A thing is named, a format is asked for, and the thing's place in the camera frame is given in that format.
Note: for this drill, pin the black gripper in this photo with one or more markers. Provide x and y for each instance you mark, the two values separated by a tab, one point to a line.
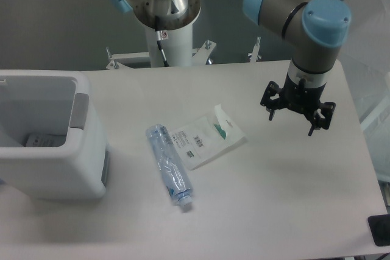
295	96

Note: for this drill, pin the crushed clear plastic bottle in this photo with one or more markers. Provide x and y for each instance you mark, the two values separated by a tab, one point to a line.
172	171

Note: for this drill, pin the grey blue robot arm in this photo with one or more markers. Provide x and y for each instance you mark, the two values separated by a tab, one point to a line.
316	28

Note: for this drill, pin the white trash can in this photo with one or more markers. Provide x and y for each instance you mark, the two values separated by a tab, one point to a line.
57	103

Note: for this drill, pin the black device at table corner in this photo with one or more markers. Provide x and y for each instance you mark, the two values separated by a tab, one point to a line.
379	228

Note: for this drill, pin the small packet inside bin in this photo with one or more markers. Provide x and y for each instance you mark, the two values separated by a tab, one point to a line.
45	140

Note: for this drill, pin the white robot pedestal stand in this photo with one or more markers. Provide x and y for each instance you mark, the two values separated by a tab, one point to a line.
166	48

